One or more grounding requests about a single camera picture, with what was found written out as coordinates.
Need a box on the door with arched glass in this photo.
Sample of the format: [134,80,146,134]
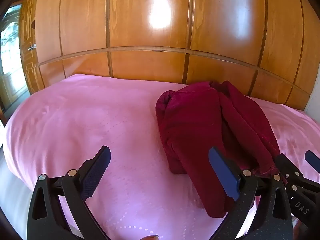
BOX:
[0,5,28,110]

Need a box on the wooden wardrobe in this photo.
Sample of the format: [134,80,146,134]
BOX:
[34,0,320,112]

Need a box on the pink bed sheet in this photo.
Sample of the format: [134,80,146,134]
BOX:
[3,74,320,240]

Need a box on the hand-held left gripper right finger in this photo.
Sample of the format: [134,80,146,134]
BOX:
[209,147,293,240]

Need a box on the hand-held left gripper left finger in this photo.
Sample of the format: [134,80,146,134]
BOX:
[27,145,111,240]

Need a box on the maroon velvet garment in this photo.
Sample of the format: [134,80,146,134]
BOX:
[155,80,282,218]

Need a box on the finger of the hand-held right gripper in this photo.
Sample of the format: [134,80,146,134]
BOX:
[304,150,320,174]
[275,152,304,188]

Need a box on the carved wooden door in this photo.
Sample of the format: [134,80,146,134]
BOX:
[19,0,45,94]

